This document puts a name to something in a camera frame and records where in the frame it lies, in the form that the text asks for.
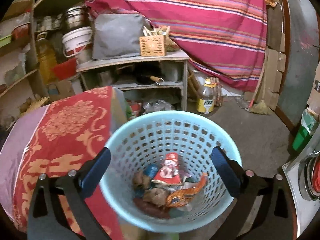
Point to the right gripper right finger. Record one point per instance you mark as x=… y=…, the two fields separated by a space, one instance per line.
x=276 y=216

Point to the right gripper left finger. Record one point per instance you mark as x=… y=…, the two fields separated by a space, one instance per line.
x=47 y=220

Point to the orange snack wrapper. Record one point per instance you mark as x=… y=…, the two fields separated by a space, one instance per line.
x=183 y=197

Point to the red snack carton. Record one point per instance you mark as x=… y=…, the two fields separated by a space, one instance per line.
x=168 y=174

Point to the brown paper ball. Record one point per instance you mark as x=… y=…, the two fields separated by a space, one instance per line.
x=156 y=196

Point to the blue plastic wrapper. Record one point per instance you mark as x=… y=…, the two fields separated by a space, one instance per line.
x=151 y=170

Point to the red gold patterned cloth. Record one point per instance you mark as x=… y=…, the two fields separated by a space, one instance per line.
x=70 y=132

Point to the purple table mat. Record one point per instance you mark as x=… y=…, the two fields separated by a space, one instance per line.
x=12 y=153

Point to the green bin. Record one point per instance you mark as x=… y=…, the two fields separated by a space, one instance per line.
x=308 y=125

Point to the straw broom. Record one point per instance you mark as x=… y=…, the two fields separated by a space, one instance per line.
x=261 y=107

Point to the yellow egg tray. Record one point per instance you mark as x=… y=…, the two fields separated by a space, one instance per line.
x=35 y=105

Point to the light blue plastic basket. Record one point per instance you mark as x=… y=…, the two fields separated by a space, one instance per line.
x=173 y=141

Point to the oil bottle yellow label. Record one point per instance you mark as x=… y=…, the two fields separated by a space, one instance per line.
x=206 y=97

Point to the red plastic basket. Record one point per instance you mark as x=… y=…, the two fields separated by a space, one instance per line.
x=66 y=69

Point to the yellow oil jug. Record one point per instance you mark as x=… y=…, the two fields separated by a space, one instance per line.
x=46 y=58

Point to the grey low shelf table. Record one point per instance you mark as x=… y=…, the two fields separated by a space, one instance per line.
x=144 y=74

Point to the white plastic bucket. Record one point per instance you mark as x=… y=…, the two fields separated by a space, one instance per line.
x=74 y=42

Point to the grey fabric cover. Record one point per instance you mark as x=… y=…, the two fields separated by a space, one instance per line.
x=117 y=35

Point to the striped pink curtain cloth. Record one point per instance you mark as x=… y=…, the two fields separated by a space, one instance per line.
x=223 y=38

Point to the metal cooking pot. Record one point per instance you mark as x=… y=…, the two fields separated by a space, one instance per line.
x=75 y=18

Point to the yellow utensil holder box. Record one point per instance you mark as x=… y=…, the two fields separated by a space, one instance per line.
x=152 y=43

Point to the wooden wall shelf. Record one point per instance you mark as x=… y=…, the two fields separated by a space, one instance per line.
x=21 y=81

